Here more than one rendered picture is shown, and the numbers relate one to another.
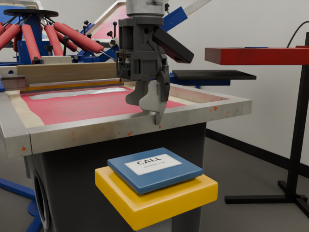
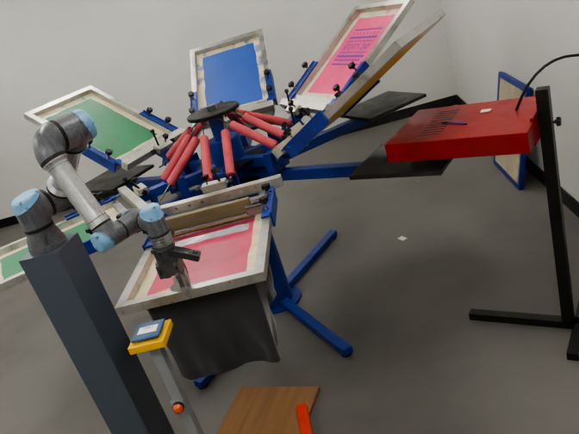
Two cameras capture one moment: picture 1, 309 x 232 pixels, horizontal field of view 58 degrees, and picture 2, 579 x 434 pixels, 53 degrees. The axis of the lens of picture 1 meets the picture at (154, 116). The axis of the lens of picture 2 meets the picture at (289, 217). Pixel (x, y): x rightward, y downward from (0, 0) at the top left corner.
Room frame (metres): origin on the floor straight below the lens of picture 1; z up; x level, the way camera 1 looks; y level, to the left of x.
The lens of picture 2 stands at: (-0.62, -1.56, 1.95)
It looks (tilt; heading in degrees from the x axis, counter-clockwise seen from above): 23 degrees down; 40
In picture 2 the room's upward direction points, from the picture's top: 18 degrees counter-clockwise
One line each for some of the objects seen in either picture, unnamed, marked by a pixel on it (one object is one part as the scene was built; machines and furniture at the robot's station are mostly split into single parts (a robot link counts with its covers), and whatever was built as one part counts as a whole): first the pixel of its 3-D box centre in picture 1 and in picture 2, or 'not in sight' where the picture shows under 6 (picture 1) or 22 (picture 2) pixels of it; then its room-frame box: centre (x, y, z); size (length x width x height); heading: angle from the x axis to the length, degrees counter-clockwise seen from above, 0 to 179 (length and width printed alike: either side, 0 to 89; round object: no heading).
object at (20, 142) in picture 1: (94, 94); (205, 245); (0.91, 0.20, 0.97); 0.79 x 0.58 x 0.04; 32
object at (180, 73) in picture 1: (142, 78); (332, 169); (1.83, 0.08, 0.91); 1.34 x 0.41 x 0.08; 92
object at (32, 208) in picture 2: not in sight; (32, 208); (0.51, 0.62, 1.37); 0.13 x 0.12 x 0.14; 175
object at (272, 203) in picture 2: not in sight; (269, 207); (1.26, 0.08, 0.98); 0.30 x 0.05 x 0.07; 32
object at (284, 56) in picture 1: (258, 55); (467, 128); (1.85, -0.67, 1.06); 0.61 x 0.46 x 0.12; 92
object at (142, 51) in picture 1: (142, 50); (168, 259); (0.57, 0.02, 1.12); 0.09 x 0.08 x 0.12; 122
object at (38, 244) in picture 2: not in sight; (43, 235); (0.50, 0.62, 1.25); 0.15 x 0.15 x 0.10
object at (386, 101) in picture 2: not in sight; (326, 133); (2.40, 0.43, 0.91); 1.34 x 0.41 x 0.08; 152
